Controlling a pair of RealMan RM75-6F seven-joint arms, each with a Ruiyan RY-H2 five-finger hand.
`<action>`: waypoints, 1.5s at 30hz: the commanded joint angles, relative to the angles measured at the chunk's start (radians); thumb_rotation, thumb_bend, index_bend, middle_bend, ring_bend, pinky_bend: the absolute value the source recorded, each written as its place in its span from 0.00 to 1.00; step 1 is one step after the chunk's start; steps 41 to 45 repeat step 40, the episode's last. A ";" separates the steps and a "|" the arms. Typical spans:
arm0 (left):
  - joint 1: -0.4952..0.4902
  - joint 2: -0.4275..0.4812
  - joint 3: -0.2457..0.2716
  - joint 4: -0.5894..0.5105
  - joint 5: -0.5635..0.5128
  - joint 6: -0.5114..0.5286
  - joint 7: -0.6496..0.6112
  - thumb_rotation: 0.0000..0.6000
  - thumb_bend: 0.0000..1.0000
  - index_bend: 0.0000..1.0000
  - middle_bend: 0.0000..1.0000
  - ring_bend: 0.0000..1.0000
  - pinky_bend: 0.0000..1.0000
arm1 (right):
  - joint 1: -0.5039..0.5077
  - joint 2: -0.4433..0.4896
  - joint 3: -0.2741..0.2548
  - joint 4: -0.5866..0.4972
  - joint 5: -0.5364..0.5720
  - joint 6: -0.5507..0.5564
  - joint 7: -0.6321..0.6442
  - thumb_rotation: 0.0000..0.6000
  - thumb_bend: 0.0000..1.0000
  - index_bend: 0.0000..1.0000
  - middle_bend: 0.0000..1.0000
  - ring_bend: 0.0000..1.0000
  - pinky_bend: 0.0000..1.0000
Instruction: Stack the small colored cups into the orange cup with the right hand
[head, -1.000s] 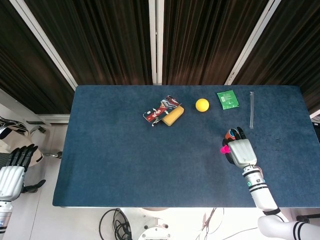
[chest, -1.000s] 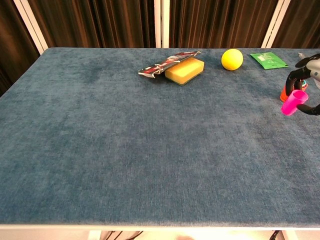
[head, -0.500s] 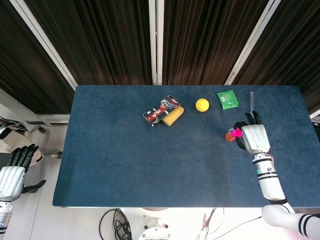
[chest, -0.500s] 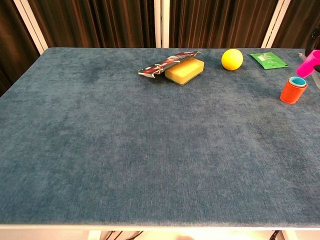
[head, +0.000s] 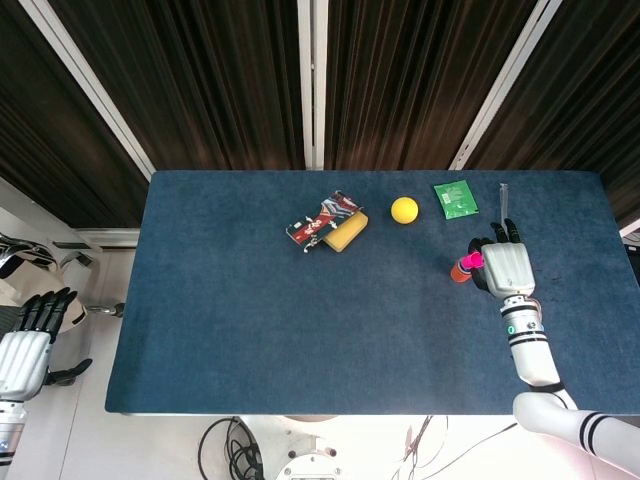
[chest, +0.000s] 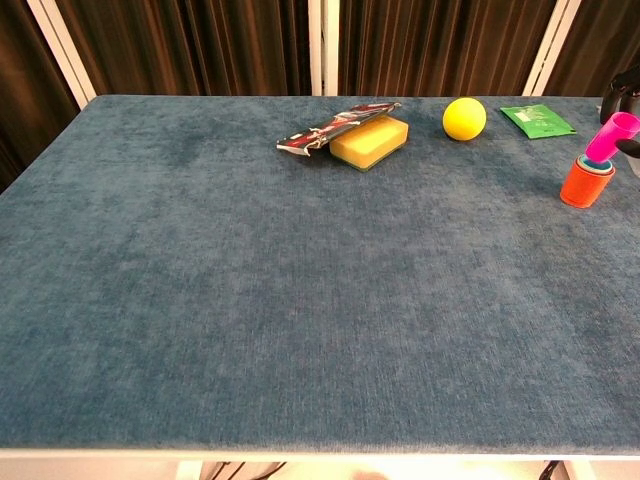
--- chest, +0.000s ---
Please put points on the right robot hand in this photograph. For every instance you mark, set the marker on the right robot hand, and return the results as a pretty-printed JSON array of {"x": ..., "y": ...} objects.
[{"x": 625, "y": 87}]

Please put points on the pink plastic cup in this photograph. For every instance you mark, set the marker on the pink plastic cup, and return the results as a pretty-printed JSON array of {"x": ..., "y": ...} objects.
[{"x": 612, "y": 137}]

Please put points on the yellow plastic cup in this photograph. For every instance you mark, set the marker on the yellow plastic cup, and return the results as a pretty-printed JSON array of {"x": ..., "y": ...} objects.
[{"x": 612, "y": 170}]

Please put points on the dark brown curtain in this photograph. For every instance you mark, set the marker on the dark brown curtain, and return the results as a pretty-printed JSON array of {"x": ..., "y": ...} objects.
[
  {"x": 600, "y": 40},
  {"x": 440, "y": 45},
  {"x": 200, "y": 45},
  {"x": 30, "y": 100}
]

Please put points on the green sachet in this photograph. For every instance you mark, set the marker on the green sachet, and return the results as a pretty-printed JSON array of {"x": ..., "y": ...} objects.
[{"x": 537, "y": 121}]

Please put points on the red plastic cup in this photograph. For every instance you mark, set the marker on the red plastic cup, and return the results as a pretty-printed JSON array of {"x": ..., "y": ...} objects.
[{"x": 580, "y": 187}]

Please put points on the yellow ball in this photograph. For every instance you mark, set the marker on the yellow ball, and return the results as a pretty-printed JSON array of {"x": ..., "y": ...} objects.
[{"x": 464, "y": 119}]

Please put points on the yellow sponge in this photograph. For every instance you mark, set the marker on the yellow sponge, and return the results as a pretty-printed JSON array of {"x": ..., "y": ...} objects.
[{"x": 367, "y": 142}]

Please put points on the dark red printed snack packet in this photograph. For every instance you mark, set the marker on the dark red printed snack packet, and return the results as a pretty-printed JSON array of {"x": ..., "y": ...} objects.
[{"x": 335, "y": 125}]

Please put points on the blue fabric table cover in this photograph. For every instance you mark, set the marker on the blue fabric table cover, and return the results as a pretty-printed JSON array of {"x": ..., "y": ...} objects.
[{"x": 250, "y": 300}]

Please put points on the white frame post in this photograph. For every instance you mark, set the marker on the white frame post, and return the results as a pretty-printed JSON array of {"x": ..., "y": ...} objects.
[
  {"x": 550, "y": 50},
  {"x": 323, "y": 45},
  {"x": 62, "y": 50}
]

